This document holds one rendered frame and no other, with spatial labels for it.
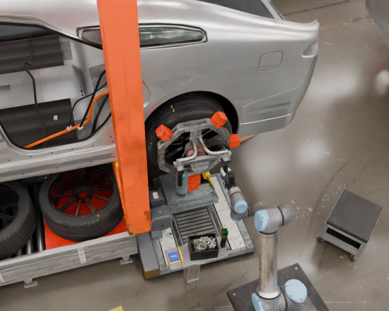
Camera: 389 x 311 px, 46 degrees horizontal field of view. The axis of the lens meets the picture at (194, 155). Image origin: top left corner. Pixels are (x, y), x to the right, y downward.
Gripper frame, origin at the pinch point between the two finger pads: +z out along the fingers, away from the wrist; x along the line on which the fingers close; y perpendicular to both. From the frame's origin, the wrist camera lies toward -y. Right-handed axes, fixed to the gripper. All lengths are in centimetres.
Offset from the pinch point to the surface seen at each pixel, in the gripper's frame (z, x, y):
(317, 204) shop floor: 1, 98, 83
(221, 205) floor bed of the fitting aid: 18, 10, 75
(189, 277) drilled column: -46, -38, 64
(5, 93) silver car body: 114, -147, -8
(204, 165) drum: 3.9, -14.4, -2.1
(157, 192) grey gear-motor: 20, -46, 40
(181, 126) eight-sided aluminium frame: 21.1, -26.6, -28.9
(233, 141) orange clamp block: 18.4, 13.0, -5.2
